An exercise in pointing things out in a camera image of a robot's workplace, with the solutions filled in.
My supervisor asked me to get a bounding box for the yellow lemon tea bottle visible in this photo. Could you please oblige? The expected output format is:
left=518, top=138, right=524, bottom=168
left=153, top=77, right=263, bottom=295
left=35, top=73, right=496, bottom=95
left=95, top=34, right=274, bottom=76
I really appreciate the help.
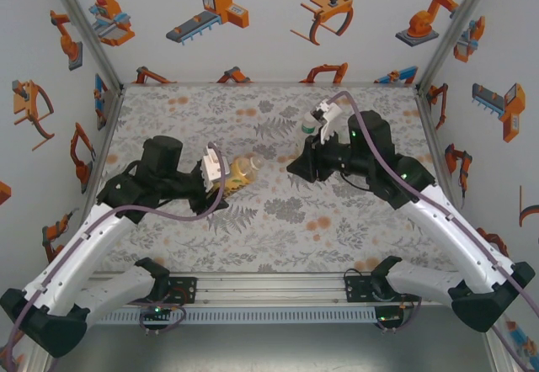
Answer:
left=221, top=152, right=266, bottom=199

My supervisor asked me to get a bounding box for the clear bottle green label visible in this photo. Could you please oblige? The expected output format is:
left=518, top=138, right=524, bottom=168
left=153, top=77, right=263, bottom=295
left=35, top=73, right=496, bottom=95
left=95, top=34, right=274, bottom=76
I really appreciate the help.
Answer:
left=300, top=108, right=324, bottom=136

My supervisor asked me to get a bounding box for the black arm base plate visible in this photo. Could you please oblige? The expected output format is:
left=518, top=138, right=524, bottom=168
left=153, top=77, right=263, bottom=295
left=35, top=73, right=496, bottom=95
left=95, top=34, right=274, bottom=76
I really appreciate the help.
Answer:
left=169, top=277, right=198, bottom=305
left=344, top=277, right=375, bottom=304

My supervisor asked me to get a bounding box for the grooved aluminium rail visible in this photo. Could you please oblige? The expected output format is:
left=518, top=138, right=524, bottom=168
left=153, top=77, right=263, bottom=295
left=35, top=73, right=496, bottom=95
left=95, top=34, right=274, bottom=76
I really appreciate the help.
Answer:
left=90, top=273, right=422, bottom=306

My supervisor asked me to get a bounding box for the aluminium side bar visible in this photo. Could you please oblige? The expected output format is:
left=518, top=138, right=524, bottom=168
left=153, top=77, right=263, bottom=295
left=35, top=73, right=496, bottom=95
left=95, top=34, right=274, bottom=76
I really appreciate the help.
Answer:
left=79, top=85, right=126, bottom=221
left=414, top=88, right=465, bottom=247

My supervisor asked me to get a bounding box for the aluminium corner post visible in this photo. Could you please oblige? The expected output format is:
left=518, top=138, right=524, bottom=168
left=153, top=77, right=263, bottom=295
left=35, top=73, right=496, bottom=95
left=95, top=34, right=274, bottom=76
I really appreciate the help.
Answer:
left=414, top=0, right=501, bottom=95
left=41, top=0, right=126, bottom=95

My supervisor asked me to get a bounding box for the thin purple base cable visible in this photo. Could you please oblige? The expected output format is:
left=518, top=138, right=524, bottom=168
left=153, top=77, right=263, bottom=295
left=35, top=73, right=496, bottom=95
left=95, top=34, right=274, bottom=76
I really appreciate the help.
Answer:
left=140, top=297, right=187, bottom=338
left=376, top=298, right=423, bottom=333

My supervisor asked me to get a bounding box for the slotted grey cable duct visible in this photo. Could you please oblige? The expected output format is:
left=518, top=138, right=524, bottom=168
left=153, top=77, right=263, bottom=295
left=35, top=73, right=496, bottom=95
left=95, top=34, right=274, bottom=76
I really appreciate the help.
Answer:
left=82, top=306, right=405, bottom=325

